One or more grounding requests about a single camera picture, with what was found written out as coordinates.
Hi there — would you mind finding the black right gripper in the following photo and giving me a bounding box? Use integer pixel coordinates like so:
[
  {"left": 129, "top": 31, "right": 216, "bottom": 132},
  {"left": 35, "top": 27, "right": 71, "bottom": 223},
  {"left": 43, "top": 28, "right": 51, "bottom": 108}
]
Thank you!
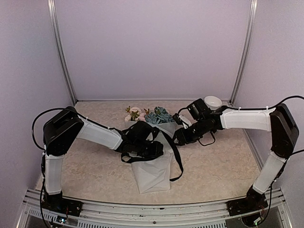
[{"left": 170, "top": 117, "right": 208, "bottom": 145}]

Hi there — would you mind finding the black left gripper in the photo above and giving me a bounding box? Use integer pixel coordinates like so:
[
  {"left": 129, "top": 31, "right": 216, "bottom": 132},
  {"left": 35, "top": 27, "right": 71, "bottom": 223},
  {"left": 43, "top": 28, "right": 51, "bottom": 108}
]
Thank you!
[{"left": 134, "top": 139, "right": 163, "bottom": 158}]

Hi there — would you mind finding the pink fake rose stem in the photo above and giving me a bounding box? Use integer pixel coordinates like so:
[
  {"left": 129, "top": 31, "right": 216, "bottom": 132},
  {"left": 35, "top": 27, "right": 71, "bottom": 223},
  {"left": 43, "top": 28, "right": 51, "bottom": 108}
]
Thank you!
[
  {"left": 124, "top": 106, "right": 142, "bottom": 122},
  {"left": 138, "top": 109, "right": 150, "bottom": 122}
]

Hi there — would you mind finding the black strap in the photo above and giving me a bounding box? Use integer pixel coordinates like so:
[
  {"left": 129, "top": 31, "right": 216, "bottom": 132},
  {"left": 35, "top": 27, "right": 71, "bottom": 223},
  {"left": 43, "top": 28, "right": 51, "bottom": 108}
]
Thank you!
[{"left": 120, "top": 125, "right": 184, "bottom": 182}]

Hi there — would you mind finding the blue fake hydrangea stem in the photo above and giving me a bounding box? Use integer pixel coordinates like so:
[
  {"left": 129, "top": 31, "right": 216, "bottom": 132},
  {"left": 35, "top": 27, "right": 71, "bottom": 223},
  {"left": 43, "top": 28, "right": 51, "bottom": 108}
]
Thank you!
[{"left": 144, "top": 106, "right": 174, "bottom": 124}]

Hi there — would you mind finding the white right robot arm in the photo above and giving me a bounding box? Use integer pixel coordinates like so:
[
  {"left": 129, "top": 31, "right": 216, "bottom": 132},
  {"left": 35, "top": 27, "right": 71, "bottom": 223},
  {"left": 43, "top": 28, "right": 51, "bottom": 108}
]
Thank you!
[{"left": 173, "top": 98, "right": 299, "bottom": 211}]

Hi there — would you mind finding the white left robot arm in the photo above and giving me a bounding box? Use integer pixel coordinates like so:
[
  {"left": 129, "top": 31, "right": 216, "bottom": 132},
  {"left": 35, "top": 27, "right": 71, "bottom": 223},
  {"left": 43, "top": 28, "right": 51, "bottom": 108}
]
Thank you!
[{"left": 42, "top": 106, "right": 164, "bottom": 211}]

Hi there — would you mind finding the white ceramic bowl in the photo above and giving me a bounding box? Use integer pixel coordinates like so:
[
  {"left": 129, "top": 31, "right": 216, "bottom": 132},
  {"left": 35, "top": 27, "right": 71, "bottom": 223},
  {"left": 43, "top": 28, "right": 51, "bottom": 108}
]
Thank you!
[{"left": 204, "top": 95, "right": 223, "bottom": 110}]

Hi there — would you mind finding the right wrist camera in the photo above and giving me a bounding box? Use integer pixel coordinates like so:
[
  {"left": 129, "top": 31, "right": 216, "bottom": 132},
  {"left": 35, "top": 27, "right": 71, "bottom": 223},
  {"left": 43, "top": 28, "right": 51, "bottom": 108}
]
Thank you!
[{"left": 172, "top": 113, "right": 192, "bottom": 129}]

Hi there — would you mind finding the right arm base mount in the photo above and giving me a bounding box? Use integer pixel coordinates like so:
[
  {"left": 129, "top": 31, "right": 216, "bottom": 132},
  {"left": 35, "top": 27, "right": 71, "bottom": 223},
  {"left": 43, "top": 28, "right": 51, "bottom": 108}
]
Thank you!
[{"left": 226, "top": 186, "right": 268, "bottom": 216}]

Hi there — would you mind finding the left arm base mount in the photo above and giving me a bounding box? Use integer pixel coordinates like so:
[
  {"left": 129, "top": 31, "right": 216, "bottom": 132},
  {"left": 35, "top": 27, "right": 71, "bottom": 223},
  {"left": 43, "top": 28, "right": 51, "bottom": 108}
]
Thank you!
[{"left": 42, "top": 192, "right": 83, "bottom": 217}]

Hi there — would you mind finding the right aluminium corner post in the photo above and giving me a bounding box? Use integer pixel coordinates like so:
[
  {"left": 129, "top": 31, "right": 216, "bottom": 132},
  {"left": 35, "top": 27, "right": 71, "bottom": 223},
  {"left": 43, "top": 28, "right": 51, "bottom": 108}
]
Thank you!
[{"left": 229, "top": 0, "right": 258, "bottom": 105}]

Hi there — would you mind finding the aluminium corner post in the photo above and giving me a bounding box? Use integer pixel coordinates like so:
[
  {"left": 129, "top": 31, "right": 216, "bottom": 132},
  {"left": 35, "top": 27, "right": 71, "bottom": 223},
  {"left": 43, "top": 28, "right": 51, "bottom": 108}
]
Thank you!
[
  {"left": 47, "top": 0, "right": 78, "bottom": 105},
  {"left": 229, "top": 0, "right": 258, "bottom": 105}
]

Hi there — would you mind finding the aluminium front rail frame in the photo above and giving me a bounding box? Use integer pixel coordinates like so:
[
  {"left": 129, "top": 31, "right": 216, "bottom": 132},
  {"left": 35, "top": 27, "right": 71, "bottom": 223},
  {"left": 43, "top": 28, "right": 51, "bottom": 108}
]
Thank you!
[{"left": 15, "top": 189, "right": 293, "bottom": 228}]

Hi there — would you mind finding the left aluminium corner post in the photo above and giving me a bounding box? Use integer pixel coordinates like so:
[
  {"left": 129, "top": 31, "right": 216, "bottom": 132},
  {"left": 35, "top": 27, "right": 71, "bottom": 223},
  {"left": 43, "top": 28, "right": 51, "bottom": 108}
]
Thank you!
[{"left": 47, "top": 0, "right": 78, "bottom": 105}]

